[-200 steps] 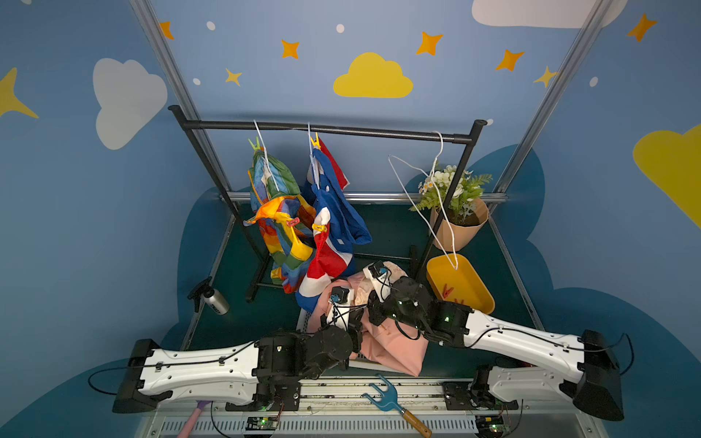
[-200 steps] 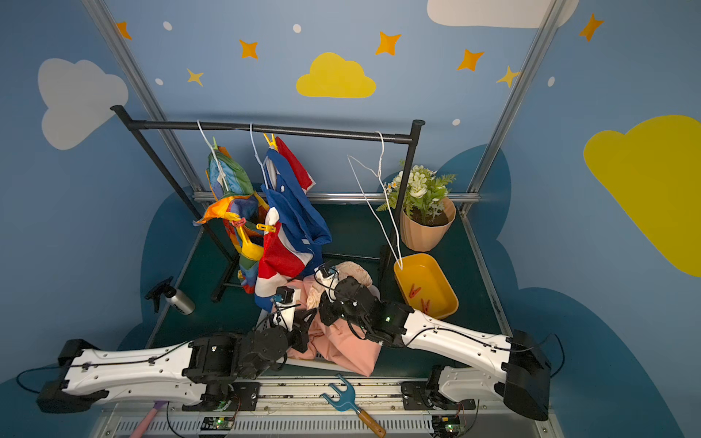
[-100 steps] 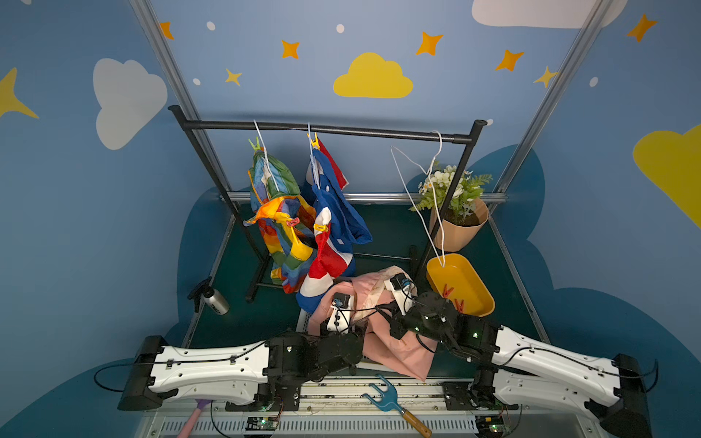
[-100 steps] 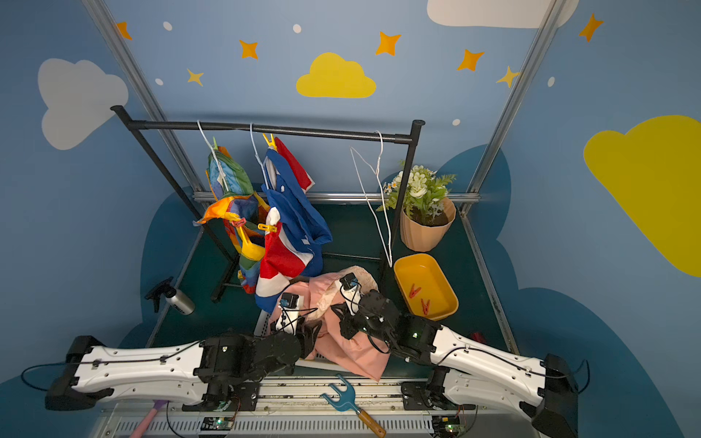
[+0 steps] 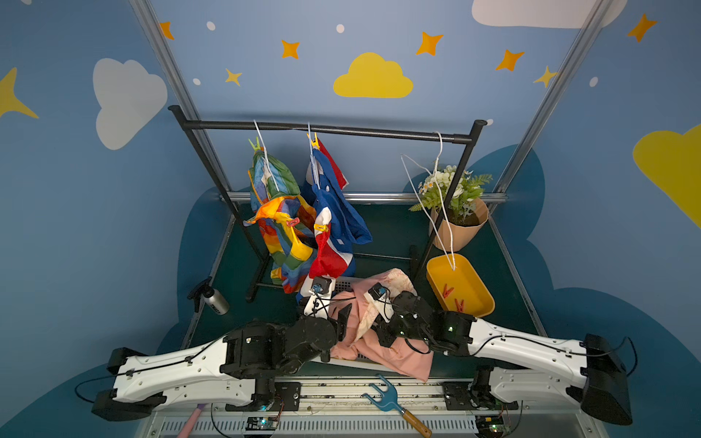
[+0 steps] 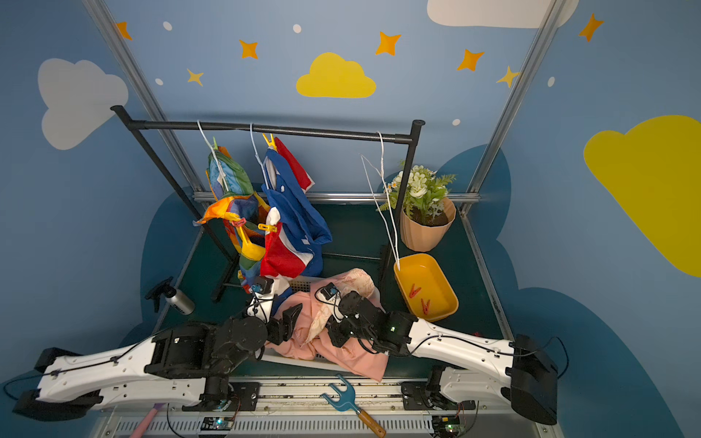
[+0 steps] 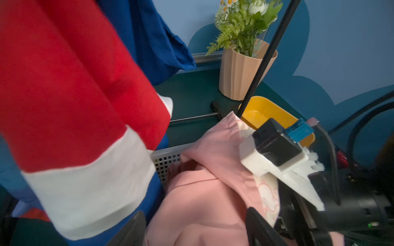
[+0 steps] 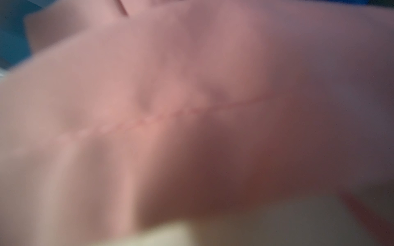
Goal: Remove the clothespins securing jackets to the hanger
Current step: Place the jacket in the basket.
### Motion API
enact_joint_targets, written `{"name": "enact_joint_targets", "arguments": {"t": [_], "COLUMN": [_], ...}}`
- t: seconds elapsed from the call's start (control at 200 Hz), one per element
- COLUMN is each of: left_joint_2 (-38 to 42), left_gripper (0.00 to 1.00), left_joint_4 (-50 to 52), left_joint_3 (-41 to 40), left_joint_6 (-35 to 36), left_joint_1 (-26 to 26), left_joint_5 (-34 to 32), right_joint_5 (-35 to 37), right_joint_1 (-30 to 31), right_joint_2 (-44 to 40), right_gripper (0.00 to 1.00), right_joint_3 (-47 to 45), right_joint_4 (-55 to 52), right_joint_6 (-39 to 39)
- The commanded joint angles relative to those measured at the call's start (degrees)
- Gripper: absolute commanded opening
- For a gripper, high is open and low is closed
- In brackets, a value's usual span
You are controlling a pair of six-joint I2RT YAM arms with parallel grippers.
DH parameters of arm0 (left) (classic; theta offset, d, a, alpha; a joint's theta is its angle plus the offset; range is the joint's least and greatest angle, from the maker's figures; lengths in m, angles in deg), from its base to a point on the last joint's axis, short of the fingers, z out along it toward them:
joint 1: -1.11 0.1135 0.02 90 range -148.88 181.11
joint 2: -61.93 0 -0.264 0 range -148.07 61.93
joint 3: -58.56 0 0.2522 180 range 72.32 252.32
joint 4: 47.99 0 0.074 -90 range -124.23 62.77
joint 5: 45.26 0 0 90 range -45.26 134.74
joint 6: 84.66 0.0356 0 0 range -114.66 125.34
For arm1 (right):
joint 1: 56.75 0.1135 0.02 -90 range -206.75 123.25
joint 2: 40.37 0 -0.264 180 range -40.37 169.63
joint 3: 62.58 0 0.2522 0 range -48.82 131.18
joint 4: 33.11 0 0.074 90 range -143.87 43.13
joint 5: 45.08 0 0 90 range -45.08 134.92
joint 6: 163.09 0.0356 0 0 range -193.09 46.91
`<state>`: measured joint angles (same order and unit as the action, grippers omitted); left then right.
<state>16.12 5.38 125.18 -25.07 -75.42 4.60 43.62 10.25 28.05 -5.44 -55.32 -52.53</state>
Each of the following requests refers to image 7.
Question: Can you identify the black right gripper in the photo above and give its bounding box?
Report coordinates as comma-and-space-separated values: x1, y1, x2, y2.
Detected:
245, 172, 336, 246

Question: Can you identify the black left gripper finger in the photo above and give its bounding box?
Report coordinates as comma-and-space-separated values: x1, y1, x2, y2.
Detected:
106, 211, 146, 246

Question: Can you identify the yellow plastic tray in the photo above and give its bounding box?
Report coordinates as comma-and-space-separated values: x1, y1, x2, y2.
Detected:
240, 96, 315, 153

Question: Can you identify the blue red white jacket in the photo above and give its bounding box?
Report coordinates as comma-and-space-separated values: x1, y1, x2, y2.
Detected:
0, 0, 197, 246

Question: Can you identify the artificial white flowers plant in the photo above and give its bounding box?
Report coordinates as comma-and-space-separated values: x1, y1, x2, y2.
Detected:
206, 0, 283, 58

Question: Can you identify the white plastic laundry basket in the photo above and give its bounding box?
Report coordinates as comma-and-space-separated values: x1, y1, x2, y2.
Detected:
150, 143, 193, 189

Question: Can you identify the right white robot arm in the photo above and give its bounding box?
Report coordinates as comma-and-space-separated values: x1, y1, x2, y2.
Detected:
276, 92, 394, 246

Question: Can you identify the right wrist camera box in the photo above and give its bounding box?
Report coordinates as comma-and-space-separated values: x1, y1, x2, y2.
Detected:
239, 118, 325, 211

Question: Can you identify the pink kids jacket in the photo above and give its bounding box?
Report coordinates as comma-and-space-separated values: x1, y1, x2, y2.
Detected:
145, 113, 281, 246

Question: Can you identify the beige faceted flower pot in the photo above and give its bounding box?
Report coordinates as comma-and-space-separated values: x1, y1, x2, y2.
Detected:
219, 39, 269, 101

